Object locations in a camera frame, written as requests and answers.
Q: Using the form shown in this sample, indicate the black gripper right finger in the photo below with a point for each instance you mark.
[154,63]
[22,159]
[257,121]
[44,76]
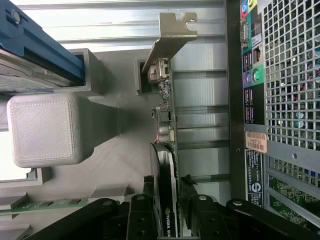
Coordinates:
[207,220]

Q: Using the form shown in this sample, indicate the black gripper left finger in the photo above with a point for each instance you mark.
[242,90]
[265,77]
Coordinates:
[140,220]

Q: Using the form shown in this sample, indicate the open black PC case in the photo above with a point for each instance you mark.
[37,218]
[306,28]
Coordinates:
[287,160]

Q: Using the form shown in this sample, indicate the green RAM stick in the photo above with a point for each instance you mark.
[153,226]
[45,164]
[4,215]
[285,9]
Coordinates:
[37,206]

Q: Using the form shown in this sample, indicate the grey printed parts rack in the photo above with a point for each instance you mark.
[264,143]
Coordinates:
[45,130]

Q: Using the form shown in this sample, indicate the hard disk in blue carrier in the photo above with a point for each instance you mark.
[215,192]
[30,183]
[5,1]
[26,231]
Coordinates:
[37,37]

